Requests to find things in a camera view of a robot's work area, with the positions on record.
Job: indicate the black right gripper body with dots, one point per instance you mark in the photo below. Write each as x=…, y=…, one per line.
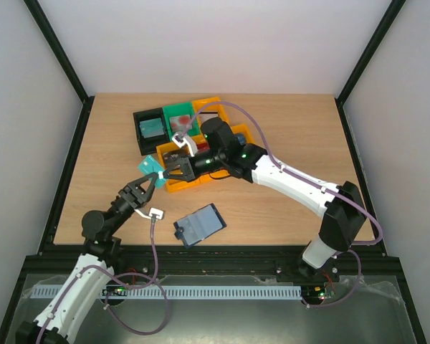
x=190, y=167

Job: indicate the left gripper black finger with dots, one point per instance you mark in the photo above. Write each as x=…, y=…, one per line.
x=137, y=184
x=150, y=185

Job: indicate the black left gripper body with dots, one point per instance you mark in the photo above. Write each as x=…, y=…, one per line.
x=129, y=196

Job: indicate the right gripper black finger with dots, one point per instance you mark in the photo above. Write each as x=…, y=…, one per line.
x=170, y=176
x=174, y=167

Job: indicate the blue card holder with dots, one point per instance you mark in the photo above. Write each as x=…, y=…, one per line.
x=199, y=225

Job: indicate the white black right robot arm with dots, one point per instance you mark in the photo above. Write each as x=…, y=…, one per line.
x=340, y=207

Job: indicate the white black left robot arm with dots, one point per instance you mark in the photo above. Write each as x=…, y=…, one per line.
x=61, y=320

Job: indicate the yellow bin with dark cards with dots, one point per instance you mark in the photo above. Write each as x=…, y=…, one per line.
x=171, y=186

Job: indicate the dark VIP card stack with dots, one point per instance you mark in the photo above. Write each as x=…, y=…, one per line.
x=170, y=156

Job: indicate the red VIP card stack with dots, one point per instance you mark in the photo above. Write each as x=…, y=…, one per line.
x=202, y=146

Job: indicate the yellow bin with red cards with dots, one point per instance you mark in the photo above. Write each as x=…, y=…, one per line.
x=208, y=179

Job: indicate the red white card stack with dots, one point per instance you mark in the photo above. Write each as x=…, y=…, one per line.
x=179, y=122

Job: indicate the teal card stack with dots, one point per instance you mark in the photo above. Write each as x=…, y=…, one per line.
x=151, y=128

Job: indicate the white striped card stack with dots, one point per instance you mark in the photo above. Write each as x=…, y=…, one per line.
x=207, y=115

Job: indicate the yellow bin with blue cards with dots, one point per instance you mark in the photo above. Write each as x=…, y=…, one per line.
x=242, y=133

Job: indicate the black bin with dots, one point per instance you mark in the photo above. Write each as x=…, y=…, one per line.
x=148, y=146

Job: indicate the green bin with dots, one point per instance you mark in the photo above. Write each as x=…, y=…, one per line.
x=176, y=109

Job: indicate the yellow rear bin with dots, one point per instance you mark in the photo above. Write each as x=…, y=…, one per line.
x=210, y=104

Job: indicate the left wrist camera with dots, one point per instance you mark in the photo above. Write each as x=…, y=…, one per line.
x=152, y=213

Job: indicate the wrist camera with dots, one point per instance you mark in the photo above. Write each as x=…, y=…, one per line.
x=184, y=140
x=152, y=213

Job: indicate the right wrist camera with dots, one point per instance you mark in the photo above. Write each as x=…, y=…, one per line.
x=184, y=140

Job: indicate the black front frame rail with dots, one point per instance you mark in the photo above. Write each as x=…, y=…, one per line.
x=278, y=261

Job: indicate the white slotted cable duct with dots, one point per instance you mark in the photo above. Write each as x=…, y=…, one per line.
x=211, y=293

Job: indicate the black left rear frame post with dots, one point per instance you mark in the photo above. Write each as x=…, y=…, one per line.
x=45, y=27

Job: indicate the black frame post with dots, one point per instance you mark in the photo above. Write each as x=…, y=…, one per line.
x=370, y=49
x=45, y=27

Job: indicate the black right rear frame post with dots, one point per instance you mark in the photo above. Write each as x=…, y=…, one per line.
x=370, y=49

